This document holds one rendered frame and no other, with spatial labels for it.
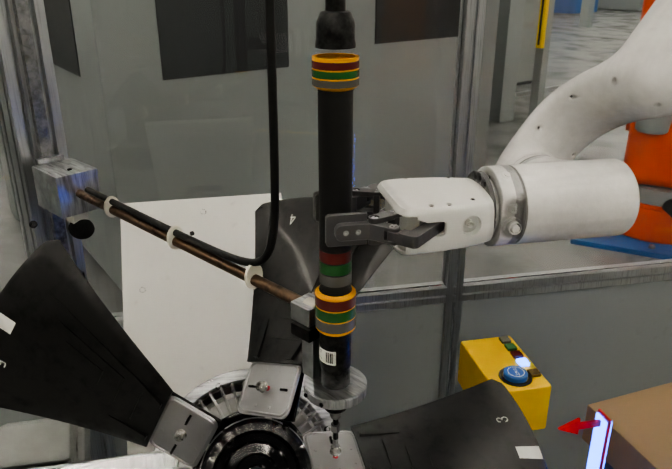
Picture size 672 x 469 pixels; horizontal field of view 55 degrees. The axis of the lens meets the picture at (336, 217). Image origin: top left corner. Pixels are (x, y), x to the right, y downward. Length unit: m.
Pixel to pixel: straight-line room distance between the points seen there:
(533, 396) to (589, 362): 0.74
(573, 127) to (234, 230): 0.55
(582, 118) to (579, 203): 0.13
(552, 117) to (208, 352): 0.60
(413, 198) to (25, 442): 0.60
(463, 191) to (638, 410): 0.72
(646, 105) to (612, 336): 1.21
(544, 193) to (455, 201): 0.09
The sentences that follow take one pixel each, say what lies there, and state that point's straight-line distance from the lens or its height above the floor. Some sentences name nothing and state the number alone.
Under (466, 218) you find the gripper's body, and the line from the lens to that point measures 0.65.
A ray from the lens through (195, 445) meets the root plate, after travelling 0.81.
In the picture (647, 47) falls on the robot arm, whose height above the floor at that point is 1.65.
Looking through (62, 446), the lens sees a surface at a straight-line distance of 0.96.
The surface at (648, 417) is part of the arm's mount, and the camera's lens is 1.28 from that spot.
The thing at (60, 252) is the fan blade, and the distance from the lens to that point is 0.79.
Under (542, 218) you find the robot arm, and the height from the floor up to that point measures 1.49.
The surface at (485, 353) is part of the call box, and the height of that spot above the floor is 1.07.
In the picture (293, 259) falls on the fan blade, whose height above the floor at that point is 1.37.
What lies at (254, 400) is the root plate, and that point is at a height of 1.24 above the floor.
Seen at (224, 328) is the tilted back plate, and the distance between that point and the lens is 1.03.
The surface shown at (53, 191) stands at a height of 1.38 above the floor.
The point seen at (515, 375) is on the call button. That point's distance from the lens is 1.15.
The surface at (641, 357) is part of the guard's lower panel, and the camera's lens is 1.98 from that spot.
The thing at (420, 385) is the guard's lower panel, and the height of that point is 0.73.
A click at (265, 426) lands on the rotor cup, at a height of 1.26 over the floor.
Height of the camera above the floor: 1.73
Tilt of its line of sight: 22 degrees down
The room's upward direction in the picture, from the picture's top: straight up
